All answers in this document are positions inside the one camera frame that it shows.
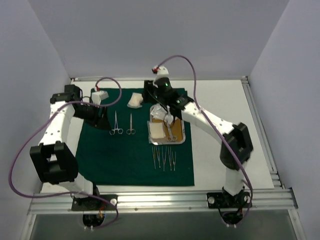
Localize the white gauze pad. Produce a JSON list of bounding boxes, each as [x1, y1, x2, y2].
[[148, 122, 166, 139], [127, 92, 143, 109]]

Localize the silver instrument tray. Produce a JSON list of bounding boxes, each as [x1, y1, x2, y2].
[[147, 104, 186, 146]]

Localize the green surgical cloth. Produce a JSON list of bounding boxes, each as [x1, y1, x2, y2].
[[76, 88, 195, 187]]

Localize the curved pointed silver tweezers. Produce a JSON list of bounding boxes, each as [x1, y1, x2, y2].
[[155, 146, 161, 168]]

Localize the serrated silver tissue forceps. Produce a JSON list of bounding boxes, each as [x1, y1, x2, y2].
[[172, 152, 177, 171]]

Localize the small pointed silver scissors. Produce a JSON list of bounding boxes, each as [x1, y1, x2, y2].
[[166, 120, 178, 142]]

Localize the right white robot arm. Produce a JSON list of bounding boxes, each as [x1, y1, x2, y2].
[[142, 77, 254, 207]]

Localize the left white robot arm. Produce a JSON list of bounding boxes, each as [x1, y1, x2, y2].
[[29, 84, 111, 210]]

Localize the foil packet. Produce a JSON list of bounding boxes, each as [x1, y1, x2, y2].
[[150, 104, 174, 125]]

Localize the tan silicone suture pad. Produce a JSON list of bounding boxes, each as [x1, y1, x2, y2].
[[149, 119, 186, 145]]

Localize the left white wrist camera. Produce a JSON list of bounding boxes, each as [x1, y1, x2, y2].
[[91, 90, 109, 105]]

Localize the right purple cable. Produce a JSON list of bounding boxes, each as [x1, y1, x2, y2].
[[154, 55, 253, 225]]

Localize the purple cable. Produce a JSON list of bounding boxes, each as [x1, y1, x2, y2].
[[154, 55, 253, 225], [9, 76, 123, 228]]

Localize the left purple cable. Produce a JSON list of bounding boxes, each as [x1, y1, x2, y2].
[[9, 76, 123, 228]]

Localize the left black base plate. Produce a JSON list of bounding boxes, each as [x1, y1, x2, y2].
[[71, 194, 118, 212]]

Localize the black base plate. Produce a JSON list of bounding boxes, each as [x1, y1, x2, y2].
[[206, 190, 252, 209], [71, 194, 118, 212]]

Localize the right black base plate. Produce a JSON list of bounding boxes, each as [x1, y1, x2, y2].
[[206, 190, 252, 209]]

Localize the aluminium right side rail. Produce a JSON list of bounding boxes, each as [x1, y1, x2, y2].
[[241, 76, 285, 189]]

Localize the aluminium rail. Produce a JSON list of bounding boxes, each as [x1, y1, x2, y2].
[[241, 76, 285, 189], [28, 188, 298, 214]]

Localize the aluminium front rail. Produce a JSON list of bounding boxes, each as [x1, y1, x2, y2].
[[28, 188, 298, 214]]

